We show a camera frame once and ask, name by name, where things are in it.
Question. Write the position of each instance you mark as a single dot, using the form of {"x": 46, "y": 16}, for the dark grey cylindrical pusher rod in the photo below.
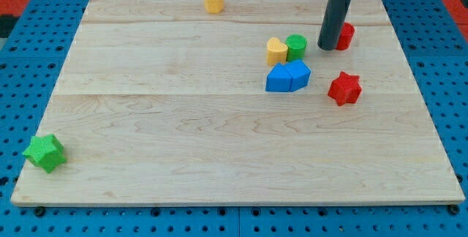
{"x": 332, "y": 24}

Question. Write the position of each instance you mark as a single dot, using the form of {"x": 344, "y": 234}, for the green cylinder block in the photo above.
{"x": 296, "y": 44}

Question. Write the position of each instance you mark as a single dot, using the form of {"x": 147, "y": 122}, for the yellow heart block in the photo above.
{"x": 276, "y": 52}

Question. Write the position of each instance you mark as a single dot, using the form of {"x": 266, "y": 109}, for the red cylinder block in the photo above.
{"x": 345, "y": 37}

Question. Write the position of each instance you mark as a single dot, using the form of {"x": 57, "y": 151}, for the blue pentagon block right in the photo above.
{"x": 299, "y": 73}

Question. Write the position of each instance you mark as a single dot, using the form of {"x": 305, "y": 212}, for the red star block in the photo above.
{"x": 345, "y": 89}

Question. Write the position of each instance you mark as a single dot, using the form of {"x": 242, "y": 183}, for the yellow hexagon block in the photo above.
{"x": 214, "y": 6}

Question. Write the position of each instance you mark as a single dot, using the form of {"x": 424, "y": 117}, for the wooden board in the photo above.
{"x": 159, "y": 103}

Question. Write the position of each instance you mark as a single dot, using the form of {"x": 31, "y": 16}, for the green star block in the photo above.
{"x": 45, "y": 152}

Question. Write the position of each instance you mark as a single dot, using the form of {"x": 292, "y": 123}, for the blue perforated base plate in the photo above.
{"x": 30, "y": 61}

